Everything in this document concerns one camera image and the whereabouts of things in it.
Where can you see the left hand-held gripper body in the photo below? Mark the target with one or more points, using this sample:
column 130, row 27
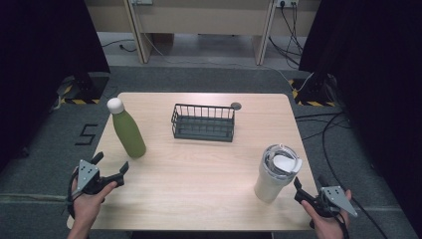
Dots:
column 87, row 176

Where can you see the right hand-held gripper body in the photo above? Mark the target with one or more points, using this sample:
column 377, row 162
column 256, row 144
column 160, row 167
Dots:
column 335, row 199

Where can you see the white tumbler with lid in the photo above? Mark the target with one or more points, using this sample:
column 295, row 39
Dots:
column 270, row 186

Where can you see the green bottle with white cap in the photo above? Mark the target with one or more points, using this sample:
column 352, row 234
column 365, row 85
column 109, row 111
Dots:
column 130, row 137

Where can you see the person's right hand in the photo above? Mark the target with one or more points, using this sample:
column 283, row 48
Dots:
column 326, row 227

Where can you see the person's left hand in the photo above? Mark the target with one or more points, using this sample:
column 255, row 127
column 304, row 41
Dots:
column 87, row 209

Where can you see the black stand base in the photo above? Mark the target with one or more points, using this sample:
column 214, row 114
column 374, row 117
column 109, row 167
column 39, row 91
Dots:
column 86, row 88
column 315, row 93

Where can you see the black curtain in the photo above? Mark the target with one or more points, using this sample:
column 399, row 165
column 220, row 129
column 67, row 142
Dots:
column 378, row 83
column 43, row 66

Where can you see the grey table grommet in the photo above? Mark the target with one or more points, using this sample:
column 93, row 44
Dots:
column 236, row 106

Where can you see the beige desk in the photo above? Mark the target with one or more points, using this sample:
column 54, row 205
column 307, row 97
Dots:
column 199, row 20

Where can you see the white wall socket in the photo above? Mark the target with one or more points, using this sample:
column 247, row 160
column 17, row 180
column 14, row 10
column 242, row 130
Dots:
column 142, row 1
column 287, row 3

